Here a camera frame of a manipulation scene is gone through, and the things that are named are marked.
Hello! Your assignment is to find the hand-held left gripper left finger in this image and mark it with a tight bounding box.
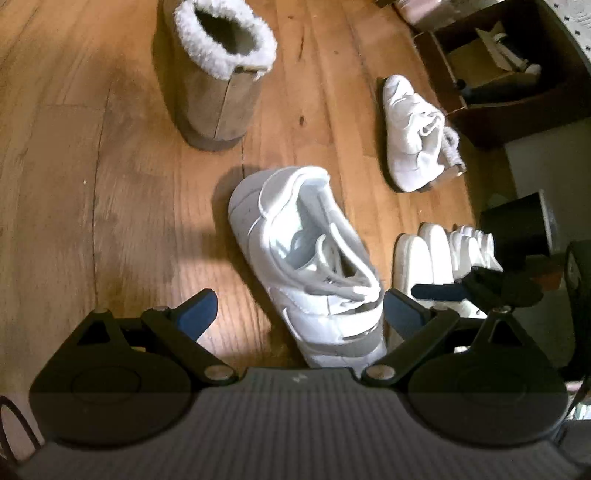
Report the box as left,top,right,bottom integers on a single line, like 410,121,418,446
69,288,237,386

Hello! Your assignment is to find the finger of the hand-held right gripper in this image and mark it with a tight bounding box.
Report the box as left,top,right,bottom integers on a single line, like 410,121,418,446
412,267,543,308

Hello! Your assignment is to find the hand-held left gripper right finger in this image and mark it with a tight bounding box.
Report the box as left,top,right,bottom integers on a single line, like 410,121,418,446
361,288,529,387

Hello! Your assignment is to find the white strap sneaker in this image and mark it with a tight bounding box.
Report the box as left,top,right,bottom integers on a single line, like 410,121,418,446
228,167,389,370
382,75,451,193

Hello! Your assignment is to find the dark wooden shelf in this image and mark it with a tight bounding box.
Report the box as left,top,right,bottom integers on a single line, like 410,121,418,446
413,0,591,148

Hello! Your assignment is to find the open cardboard box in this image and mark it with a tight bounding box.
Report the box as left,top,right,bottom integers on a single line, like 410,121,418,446
445,21,543,109

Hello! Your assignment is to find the pink suitcase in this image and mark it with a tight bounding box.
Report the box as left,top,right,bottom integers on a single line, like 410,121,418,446
376,0,455,28

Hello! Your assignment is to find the grey speckled cloth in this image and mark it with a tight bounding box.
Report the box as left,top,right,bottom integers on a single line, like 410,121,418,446
549,0,591,51

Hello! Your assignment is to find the black cable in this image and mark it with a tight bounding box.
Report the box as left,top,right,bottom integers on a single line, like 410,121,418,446
0,394,42,467

